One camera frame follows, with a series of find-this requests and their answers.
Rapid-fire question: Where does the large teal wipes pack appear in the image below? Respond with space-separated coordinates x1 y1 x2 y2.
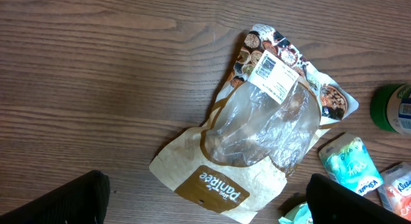
278 202 313 224

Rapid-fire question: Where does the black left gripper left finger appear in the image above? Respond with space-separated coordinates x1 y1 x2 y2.
1 170 110 224

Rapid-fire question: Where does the orange tissue pack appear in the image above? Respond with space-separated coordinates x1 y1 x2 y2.
378 162 411 221

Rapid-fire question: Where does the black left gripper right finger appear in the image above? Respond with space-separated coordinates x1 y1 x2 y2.
306 174 410 224

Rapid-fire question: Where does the beige brown bread bag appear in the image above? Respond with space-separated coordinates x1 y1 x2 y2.
149 24 358 223

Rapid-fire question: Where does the teal tissue pack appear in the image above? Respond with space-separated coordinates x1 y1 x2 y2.
319 133 384 196

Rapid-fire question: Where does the jar with green lid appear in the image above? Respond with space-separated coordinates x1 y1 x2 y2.
370 83 410 135

